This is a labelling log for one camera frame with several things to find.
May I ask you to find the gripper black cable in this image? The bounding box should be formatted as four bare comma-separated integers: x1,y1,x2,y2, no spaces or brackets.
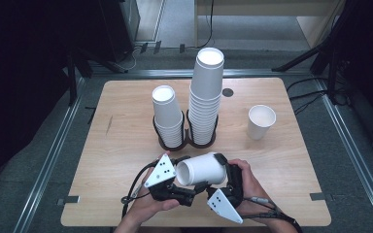
120,161,158,219
242,195,303,233

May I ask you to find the aluminium frame rail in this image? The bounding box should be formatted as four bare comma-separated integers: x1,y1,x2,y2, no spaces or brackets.
13,77,86,233
88,68,320,80
315,79,373,233

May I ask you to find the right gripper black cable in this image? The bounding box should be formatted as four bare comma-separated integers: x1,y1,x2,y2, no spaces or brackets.
242,195,303,233

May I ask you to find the person's left hand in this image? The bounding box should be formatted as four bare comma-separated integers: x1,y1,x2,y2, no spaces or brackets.
127,150,181,224

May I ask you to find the white paper cup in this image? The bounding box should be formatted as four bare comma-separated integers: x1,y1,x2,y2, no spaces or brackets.
247,104,277,141
174,151,228,187

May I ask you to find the black tripod stand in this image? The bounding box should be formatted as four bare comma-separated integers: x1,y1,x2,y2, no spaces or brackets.
271,0,351,105

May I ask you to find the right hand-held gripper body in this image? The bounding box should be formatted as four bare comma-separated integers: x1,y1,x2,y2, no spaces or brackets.
207,163,244,225

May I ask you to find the black double cup holder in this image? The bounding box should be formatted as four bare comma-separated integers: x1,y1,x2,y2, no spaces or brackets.
152,110,220,152

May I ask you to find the black floor tape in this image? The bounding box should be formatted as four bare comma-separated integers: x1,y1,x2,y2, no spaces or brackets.
85,106,97,125

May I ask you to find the person's right hand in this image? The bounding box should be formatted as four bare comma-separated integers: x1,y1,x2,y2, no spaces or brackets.
227,158,273,217

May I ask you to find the short stack of paper cups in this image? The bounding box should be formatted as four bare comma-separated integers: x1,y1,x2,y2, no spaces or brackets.
151,84,185,150

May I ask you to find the dark curtain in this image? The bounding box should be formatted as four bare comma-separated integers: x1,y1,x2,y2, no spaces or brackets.
0,0,79,212

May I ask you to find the black hanging cable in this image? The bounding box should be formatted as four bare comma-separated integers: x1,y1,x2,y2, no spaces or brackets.
196,0,216,50

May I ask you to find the dark cabinet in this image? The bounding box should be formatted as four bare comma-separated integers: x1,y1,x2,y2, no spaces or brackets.
98,0,141,64

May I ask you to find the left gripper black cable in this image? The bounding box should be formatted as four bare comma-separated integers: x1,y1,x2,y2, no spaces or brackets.
120,161,158,219

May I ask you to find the white floor cable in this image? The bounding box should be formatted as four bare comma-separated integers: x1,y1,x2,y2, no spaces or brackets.
122,45,144,71

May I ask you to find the black metal stand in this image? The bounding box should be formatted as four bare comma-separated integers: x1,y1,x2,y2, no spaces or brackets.
66,48,93,108

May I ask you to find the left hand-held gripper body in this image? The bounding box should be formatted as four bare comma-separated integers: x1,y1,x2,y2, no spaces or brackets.
144,153,197,208

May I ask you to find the black floor cable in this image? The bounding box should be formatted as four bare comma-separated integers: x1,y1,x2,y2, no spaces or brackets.
289,90,329,116
286,77,329,93

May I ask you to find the light wooden furniture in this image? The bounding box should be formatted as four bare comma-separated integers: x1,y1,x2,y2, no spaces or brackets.
193,0,346,50

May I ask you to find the tall stack of paper cups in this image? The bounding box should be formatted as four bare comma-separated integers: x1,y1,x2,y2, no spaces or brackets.
187,47,225,146

